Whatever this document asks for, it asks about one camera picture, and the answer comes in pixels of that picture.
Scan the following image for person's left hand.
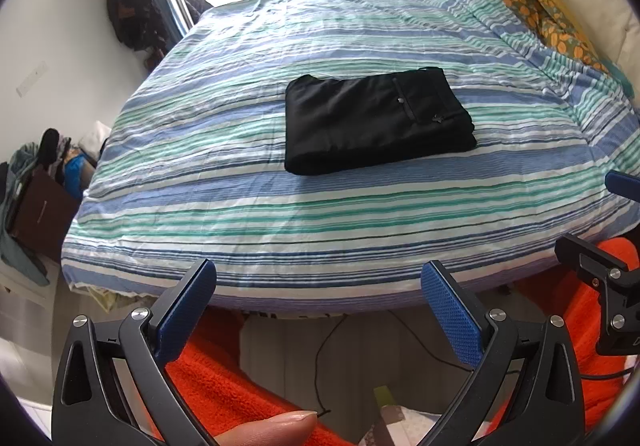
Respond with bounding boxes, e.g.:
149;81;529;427
215;410;319;446

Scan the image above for grey-teal cloth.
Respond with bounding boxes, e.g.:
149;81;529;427
0;146;52;287

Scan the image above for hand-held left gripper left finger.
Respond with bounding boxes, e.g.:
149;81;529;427
51;258;226;446

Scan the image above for dark hanging clothes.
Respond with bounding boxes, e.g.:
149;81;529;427
100;0;173;71

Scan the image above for orange patterned blanket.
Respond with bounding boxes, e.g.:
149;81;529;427
442;0;631;86

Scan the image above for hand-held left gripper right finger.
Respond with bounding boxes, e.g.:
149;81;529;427
421;260;586;446

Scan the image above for green paper slip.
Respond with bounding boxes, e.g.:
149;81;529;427
372;387;397;410

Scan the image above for cream pillow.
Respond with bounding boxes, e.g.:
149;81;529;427
554;0;640;117

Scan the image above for orange fleece garment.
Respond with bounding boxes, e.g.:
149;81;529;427
162;236;640;446

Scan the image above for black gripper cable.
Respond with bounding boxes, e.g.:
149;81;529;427
580;356;636;382

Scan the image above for white wall plate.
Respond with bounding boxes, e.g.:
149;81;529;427
15;60;49;97

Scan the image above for blue bag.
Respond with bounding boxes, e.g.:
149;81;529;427
64;155;97;203

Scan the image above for brown paper bag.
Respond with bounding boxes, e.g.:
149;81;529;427
11;170;82;263

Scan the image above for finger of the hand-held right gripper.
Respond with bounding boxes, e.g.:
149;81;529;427
554;233;640;342
604;170;640;217

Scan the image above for black pants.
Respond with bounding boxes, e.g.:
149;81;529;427
284;66;478;177

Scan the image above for white patterned cloth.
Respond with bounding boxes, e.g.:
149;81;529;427
359;405;442;446

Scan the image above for striped bed sheet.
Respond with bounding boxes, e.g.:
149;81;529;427
60;0;640;314

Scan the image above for black floor cable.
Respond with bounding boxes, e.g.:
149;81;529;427
314;312;476;419

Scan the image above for black garment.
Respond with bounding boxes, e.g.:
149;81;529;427
39;128;64;177

